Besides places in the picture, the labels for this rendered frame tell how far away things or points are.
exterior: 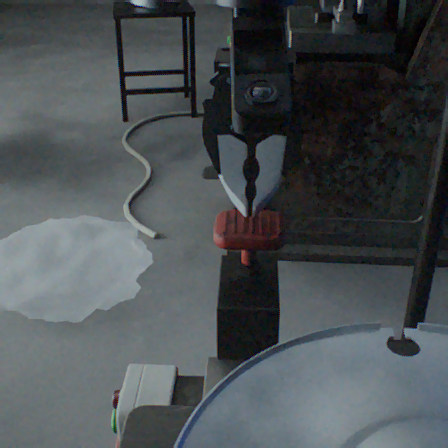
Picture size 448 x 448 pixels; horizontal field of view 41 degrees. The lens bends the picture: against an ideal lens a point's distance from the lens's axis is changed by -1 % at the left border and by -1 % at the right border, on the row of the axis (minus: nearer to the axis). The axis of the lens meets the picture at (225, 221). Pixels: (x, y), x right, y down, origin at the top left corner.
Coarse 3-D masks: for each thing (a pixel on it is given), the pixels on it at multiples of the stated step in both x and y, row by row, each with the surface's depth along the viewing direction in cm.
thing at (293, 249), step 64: (320, 0) 191; (384, 0) 199; (320, 64) 169; (384, 64) 171; (320, 128) 178; (384, 128) 177; (320, 192) 189; (384, 192) 188; (320, 256) 192; (384, 256) 190
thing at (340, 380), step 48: (336, 336) 40; (384, 336) 40; (432, 336) 40; (240, 384) 36; (288, 384) 36; (336, 384) 36; (384, 384) 36; (432, 384) 36; (192, 432) 33; (240, 432) 33; (288, 432) 33; (336, 432) 33; (384, 432) 32; (432, 432) 32
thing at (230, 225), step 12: (228, 216) 60; (240, 216) 60; (264, 216) 60; (276, 216) 60; (216, 228) 58; (228, 228) 58; (240, 228) 58; (252, 228) 58; (264, 228) 58; (276, 228) 58; (216, 240) 57; (228, 240) 56; (240, 240) 56; (252, 240) 56; (264, 240) 56; (276, 240) 56; (252, 252) 60; (252, 264) 60
